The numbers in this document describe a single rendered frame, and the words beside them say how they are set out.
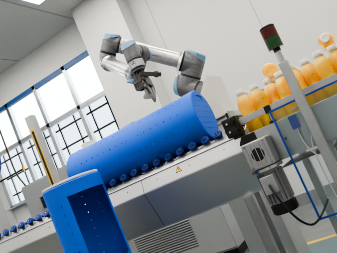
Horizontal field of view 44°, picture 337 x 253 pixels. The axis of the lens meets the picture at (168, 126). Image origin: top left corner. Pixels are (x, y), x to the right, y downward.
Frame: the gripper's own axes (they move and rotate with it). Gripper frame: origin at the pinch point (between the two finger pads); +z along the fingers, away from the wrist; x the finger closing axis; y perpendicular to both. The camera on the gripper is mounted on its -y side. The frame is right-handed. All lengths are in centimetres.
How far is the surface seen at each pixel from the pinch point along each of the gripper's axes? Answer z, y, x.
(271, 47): 12, -73, 38
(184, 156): 36.3, -7.4, 11.3
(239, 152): 45, -36, 14
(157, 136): 20.9, 0.7, 14.4
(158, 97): -52, 102, -242
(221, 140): 36.4, -29.2, 11.3
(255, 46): -56, -21, -268
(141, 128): 13.1, 8.7, 12.8
